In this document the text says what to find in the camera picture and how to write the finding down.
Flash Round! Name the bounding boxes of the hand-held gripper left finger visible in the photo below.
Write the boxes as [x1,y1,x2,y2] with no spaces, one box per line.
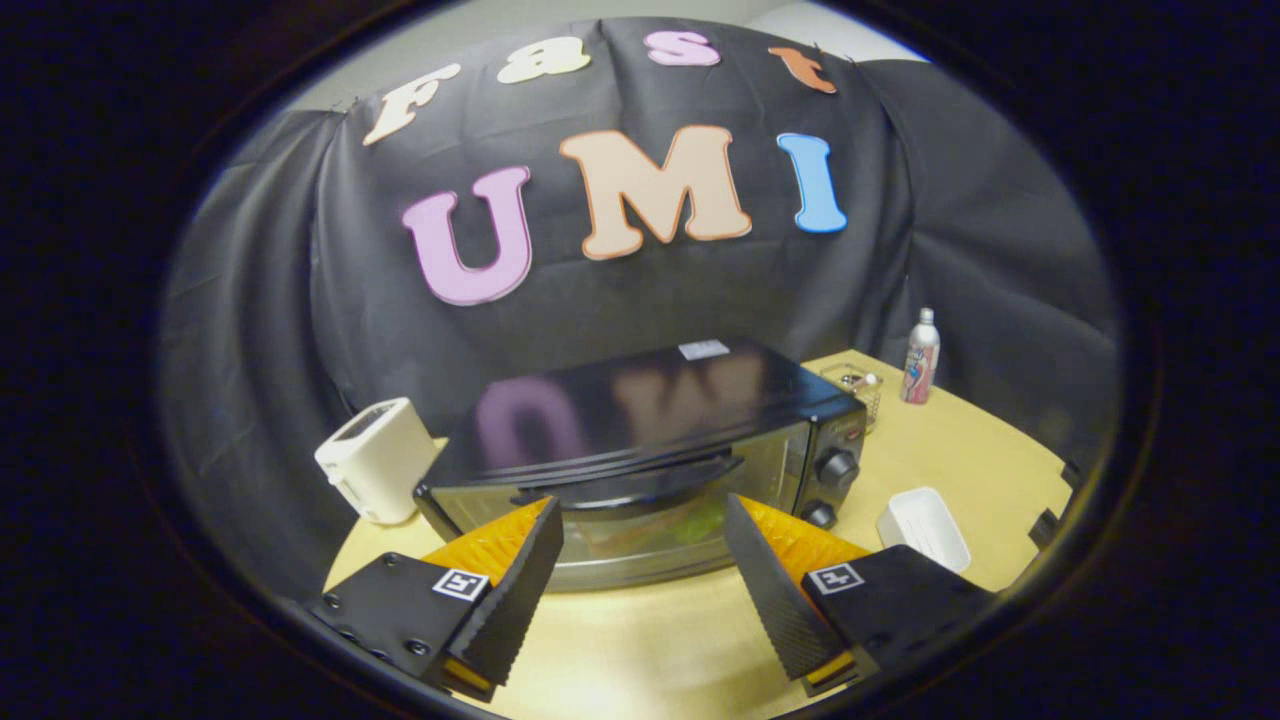
[308,497,565,703]

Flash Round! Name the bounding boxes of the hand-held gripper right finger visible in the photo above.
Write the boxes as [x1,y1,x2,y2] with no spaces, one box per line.
[722,494,999,698]

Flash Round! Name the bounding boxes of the sandwich with lettuce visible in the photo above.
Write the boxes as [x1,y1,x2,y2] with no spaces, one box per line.
[590,500,729,556]

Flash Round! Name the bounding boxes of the black toaster oven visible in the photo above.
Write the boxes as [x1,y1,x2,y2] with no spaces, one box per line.
[413,338,869,593]

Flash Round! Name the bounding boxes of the white pop-up toaster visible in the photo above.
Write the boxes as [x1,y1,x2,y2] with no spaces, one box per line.
[315,397,441,526]

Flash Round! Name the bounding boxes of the white plastic dish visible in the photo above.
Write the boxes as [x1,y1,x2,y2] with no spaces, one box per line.
[877,487,972,574]

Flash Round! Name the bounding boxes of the pink label drink bottle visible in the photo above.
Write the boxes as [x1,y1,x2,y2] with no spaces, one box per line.
[900,308,941,405]

